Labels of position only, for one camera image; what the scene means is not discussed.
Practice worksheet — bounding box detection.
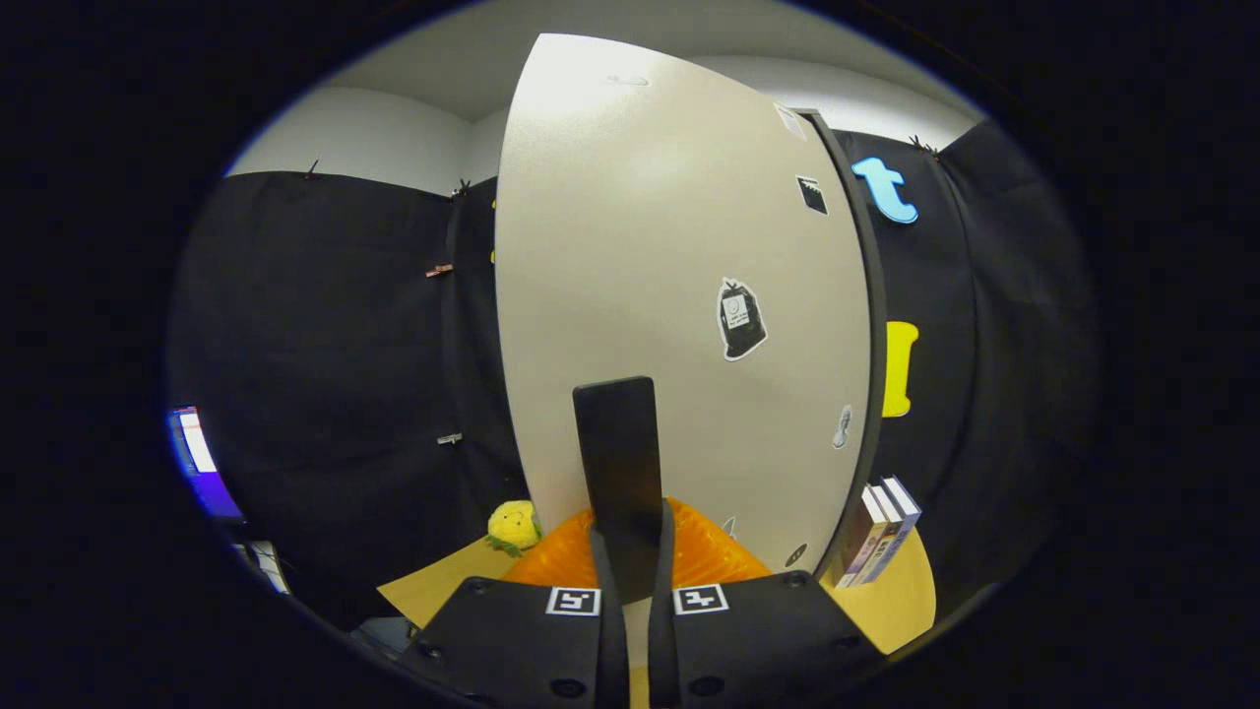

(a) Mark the grey cabinet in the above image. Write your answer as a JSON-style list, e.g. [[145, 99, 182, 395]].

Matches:
[[797, 108, 889, 582]]

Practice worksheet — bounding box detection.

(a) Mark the yellow corn plush toy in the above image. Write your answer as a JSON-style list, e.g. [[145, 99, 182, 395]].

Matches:
[[485, 500, 542, 558]]

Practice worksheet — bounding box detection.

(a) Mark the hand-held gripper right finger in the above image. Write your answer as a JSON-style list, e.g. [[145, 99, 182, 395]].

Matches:
[[648, 497, 887, 709]]

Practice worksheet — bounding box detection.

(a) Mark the black backdrop cloth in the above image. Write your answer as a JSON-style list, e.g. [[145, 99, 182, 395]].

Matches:
[[167, 118, 1099, 631]]

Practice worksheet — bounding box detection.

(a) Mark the black door handle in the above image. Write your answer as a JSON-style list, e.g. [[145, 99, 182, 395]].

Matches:
[[573, 376, 665, 604]]

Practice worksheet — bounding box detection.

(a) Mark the lit computer screen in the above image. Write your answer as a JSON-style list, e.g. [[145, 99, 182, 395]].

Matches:
[[167, 406, 244, 520]]

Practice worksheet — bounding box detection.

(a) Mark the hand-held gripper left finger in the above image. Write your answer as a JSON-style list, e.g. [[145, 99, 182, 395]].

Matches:
[[399, 502, 631, 709]]

